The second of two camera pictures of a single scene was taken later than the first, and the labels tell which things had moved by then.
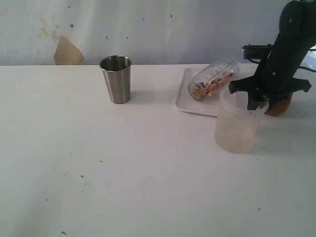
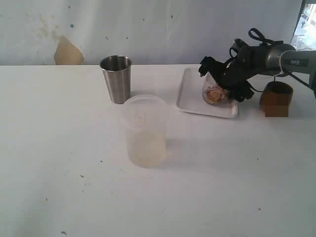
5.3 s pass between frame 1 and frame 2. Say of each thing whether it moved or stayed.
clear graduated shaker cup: moved
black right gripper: moved
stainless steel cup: stayed
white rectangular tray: stayed
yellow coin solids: moved
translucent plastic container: moved
